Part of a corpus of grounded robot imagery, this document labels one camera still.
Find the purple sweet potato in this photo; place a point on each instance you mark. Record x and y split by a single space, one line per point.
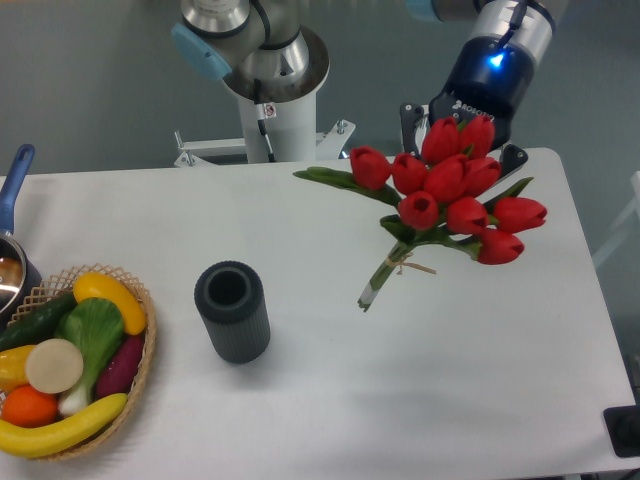
121 370

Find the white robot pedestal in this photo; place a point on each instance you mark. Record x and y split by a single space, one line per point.
272 132

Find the yellow banana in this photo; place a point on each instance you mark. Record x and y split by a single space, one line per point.
59 436

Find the green bok choy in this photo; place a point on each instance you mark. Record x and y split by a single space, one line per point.
95 326

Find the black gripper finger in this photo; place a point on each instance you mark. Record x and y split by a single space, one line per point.
414 124
512 158

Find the woven wicker basket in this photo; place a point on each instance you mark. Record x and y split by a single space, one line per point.
63 282

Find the orange fruit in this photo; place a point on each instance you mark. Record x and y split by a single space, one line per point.
29 408

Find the red tulip bouquet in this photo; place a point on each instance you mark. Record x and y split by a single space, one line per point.
435 194

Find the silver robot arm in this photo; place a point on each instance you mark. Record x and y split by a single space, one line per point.
274 66

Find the green cucumber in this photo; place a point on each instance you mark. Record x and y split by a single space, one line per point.
39 324

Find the black device at edge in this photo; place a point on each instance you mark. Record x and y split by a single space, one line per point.
622 424

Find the beige round slice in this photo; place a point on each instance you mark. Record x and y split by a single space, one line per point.
54 366

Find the yellow pepper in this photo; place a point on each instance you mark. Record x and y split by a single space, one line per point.
12 367

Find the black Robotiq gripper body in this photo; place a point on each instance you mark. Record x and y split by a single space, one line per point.
487 80

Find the blue handled saucepan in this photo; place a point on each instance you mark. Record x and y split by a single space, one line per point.
18 275

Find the dark grey ribbed vase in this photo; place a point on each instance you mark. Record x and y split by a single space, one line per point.
230 299

